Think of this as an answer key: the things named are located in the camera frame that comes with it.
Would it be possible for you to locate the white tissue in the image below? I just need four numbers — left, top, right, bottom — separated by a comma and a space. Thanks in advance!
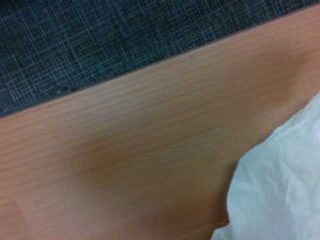
210, 91, 320, 240

